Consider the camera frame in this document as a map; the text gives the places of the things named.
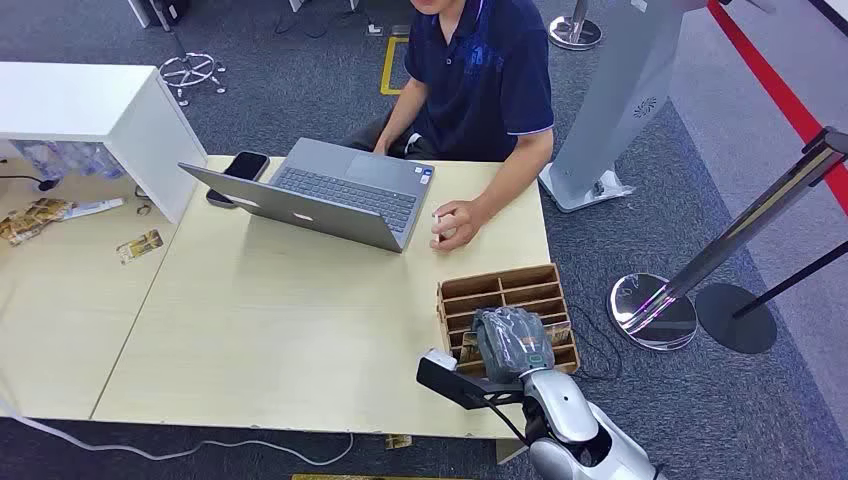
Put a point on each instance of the small white object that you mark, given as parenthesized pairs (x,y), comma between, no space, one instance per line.
(445,228)

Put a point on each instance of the patterned card packs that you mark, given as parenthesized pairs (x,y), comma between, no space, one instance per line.
(33,220)

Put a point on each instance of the chrome stanchion post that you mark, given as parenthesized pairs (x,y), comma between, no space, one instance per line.
(669,298)

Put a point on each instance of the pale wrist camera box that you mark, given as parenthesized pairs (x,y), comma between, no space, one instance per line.
(440,360)

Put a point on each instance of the clear plastic bags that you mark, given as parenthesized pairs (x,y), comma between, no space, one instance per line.
(66,159)

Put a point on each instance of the black smartphone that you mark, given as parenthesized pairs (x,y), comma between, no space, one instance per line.
(245,166)

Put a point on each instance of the patterned card in organizer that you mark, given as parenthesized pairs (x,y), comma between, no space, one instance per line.
(468,349)
(560,334)

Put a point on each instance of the person's right forearm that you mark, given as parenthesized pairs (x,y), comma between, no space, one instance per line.
(405,112)

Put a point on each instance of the red barrier belt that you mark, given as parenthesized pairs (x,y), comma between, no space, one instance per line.
(775,86)

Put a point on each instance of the person's left forearm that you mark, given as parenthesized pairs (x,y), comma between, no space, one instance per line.
(523,166)

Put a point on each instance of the wooden card organizer box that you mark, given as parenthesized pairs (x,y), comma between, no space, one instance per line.
(503,291)

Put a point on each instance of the white flat packet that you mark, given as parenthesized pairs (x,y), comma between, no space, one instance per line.
(93,208)

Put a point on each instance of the black stanchion post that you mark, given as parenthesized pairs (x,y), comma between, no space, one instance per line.
(735,318)

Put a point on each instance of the star-shaped chair base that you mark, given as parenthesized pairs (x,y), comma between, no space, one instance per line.
(189,69)

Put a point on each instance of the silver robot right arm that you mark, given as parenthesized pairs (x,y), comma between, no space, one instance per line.
(570,417)

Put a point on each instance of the person's right hand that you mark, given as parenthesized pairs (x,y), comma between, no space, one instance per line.
(381,146)

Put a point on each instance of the chrome stanchion base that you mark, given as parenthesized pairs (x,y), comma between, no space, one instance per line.
(575,32)

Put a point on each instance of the white kiosk stand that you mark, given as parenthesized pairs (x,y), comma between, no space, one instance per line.
(623,99)

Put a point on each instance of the grey laptop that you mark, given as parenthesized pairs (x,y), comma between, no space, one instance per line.
(344,192)

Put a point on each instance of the black camera bracket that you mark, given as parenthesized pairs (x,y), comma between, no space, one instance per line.
(457,387)

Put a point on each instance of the person's left hand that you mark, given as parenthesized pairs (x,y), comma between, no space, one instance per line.
(460,225)

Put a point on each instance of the white cabinet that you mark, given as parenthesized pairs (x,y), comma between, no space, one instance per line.
(79,99)

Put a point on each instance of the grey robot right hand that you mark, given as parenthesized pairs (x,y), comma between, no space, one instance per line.
(510,341)

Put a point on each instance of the person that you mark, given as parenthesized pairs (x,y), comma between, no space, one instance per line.
(477,79)

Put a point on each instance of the patterned card on floor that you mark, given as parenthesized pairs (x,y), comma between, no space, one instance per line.
(398,441)

